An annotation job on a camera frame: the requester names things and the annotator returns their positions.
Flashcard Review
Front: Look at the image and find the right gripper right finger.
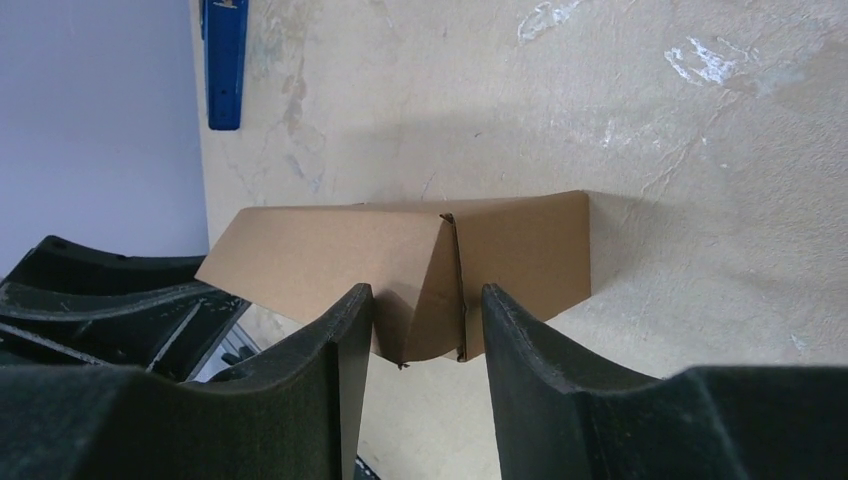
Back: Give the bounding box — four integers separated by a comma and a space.
482, 284, 847, 479

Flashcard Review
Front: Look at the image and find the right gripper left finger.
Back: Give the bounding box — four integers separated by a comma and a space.
1, 283, 374, 479

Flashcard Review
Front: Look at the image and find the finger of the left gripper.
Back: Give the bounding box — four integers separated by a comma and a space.
5, 235, 205, 296
1, 282, 250, 382

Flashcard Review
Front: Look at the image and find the brown cardboard box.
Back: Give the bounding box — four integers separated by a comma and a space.
196, 191, 592, 364

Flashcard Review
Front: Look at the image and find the blue stapler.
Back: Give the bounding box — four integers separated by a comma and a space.
199, 0, 249, 131

